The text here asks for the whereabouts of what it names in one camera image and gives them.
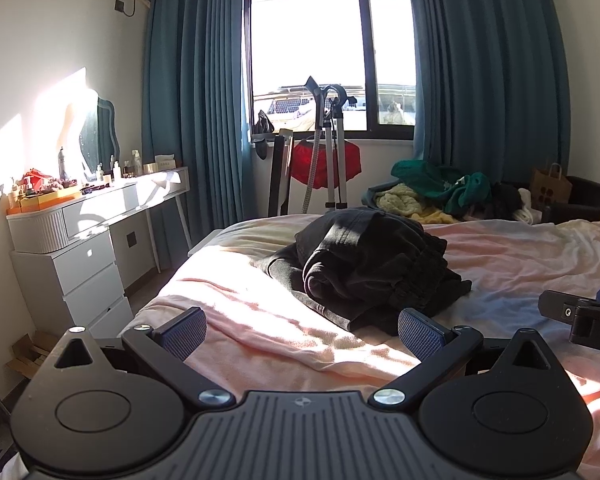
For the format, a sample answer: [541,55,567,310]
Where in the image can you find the black pants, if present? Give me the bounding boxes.
[257,208,471,336]

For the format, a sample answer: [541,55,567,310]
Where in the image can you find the right teal curtain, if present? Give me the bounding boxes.
[412,0,571,182]

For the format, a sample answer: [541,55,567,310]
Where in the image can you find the white drawer cabinet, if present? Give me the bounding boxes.
[7,204,133,338]

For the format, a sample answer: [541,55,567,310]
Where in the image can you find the red garment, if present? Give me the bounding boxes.
[291,140,362,190]

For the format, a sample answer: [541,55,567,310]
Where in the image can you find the pastel bed sheet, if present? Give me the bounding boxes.
[136,209,600,479]

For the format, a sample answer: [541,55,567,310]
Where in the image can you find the green garment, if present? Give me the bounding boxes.
[390,159,491,219]

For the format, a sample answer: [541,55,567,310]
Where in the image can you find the yellow knitted garment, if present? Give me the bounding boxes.
[374,183,457,224]

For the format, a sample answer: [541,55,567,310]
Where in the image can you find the teal curtain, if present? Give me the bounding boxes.
[412,0,571,182]
[142,0,257,269]

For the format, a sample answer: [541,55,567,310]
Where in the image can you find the left teal curtain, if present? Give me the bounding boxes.
[142,0,257,269]

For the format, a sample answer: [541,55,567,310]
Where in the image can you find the black folded board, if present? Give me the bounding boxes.
[268,129,294,217]

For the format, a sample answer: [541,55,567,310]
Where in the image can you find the garment steamer stand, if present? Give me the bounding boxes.
[302,77,358,214]

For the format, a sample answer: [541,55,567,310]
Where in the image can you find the orange box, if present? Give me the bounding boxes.
[6,185,82,214]

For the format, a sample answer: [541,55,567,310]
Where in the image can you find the brown paper bag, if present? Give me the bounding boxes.
[530,162,572,210]

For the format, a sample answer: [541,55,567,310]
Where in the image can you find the window frame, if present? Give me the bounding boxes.
[244,0,416,140]

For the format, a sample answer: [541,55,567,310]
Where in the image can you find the teal framed mirror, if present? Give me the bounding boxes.
[79,96,120,181]

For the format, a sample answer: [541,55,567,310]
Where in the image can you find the black armchair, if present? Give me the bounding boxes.
[542,176,600,224]

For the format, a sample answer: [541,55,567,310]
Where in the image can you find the white vanity desk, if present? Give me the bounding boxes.
[61,167,194,249]

